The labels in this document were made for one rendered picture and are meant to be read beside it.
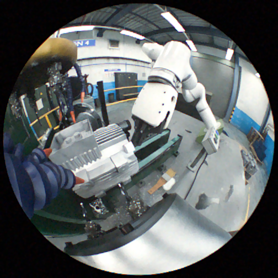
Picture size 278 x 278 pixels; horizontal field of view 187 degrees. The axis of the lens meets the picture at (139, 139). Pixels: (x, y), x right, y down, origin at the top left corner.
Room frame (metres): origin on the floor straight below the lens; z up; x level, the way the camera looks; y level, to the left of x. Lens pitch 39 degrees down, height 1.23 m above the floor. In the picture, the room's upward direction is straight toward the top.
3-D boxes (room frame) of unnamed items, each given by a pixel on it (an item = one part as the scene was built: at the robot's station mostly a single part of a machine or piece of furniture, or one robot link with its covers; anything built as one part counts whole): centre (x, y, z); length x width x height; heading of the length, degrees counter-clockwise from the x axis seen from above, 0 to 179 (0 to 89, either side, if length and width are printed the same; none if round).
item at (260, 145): (0.21, -5.84, 0.39); 1.20 x 0.80 x 0.79; 142
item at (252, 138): (1.02, -7.24, 0.45); 1.26 x 0.86 x 0.89; 134
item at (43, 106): (1.57, 3.39, 0.99); 1.02 x 0.49 x 1.98; 134
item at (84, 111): (0.39, 0.37, 1.04); 0.41 x 0.25 x 0.25; 38
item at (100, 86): (0.31, 0.14, 1.12); 0.04 x 0.03 x 0.26; 128
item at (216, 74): (4.76, -5.17, 2.18); 3.84 x 0.51 x 4.35; 44
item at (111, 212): (0.00, 0.15, 0.86); 0.07 x 0.06 x 0.12; 38
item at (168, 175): (0.16, -0.13, 0.80); 0.21 x 0.05 x 0.01; 128
